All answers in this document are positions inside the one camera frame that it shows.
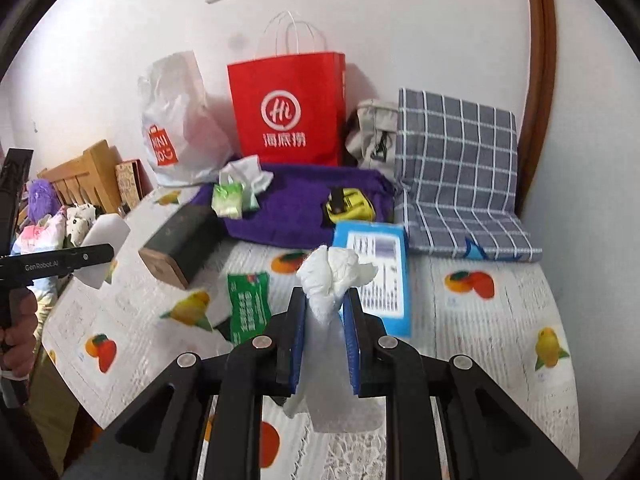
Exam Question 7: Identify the dark green box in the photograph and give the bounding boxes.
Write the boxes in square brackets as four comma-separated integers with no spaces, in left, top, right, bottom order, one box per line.
[138,203,226,289]

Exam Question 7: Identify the person's left hand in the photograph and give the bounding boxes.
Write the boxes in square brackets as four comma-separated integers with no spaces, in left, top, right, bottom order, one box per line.
[0,290,39,381]

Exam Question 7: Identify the light green clear packet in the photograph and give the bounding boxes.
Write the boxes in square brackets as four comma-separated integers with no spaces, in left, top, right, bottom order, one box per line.
[211,181,246,219]

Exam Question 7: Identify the red paper bag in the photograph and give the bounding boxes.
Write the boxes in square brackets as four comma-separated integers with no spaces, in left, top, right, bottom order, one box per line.
[227,10,347,167]

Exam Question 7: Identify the brown wooden door frame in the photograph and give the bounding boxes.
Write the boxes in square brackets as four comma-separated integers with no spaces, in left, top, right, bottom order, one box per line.
[515,0,558,216]

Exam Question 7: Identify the white tissue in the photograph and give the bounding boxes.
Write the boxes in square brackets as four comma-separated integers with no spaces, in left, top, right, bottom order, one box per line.
[282,245,383,433]

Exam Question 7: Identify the purple towel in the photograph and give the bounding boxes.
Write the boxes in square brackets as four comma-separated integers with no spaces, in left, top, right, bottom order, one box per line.
[192,160,396,248]

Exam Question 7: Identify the fruit print tablecloth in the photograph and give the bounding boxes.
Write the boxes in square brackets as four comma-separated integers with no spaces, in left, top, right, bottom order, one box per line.
[42,187,581,480]

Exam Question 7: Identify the wooden headboard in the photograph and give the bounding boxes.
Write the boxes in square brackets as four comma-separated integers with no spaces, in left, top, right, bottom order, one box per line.
[37,140,126,216]

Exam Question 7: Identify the white foam block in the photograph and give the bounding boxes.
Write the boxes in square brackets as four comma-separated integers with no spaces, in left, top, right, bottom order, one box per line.
[75,212,132,290]

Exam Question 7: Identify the blue white tissue pack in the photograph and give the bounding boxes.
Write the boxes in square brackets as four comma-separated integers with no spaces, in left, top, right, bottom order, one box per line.
[332,221,413,338]

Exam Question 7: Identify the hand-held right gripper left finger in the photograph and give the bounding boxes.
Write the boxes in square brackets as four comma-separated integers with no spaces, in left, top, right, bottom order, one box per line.
[60,287,308,480]

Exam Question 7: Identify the white plastic shopping bag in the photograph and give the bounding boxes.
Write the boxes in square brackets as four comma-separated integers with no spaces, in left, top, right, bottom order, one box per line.
[137,51,236,188]

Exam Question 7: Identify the purple plush toy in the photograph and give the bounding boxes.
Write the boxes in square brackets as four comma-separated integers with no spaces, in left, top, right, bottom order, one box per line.
[26,179,63,221]

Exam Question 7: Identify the yellow zip pouch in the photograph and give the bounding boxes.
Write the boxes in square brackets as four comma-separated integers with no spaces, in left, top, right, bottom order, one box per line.
[322,186,378,226]

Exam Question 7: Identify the beige canvas bag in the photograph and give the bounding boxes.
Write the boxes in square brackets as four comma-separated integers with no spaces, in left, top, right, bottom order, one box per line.
[345,99,401,171]

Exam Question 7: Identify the brown patterned book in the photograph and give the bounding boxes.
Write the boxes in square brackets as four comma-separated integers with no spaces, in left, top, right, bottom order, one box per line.
[115,159,153,211]

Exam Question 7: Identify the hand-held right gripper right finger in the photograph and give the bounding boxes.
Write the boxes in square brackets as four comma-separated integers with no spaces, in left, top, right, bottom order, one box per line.
[340,287,583,480]

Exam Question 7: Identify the green snack packet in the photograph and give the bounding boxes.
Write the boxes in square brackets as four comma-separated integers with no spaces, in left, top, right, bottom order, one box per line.
[226,271,273,347]

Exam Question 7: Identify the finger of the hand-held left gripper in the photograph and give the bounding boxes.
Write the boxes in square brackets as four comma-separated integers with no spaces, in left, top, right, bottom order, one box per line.
[75,243,115,272]

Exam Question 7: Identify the grey checkered cushion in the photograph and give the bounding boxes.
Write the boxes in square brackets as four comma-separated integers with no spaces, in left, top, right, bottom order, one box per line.
[394,87,543,262]

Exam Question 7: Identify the white spotted plush toy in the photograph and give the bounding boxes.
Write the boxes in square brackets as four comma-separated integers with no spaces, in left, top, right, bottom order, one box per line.
[65,203,98,246]

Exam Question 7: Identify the pink white plush toy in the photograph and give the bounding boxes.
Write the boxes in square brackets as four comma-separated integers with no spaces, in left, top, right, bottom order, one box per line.
[12,212,68,256]

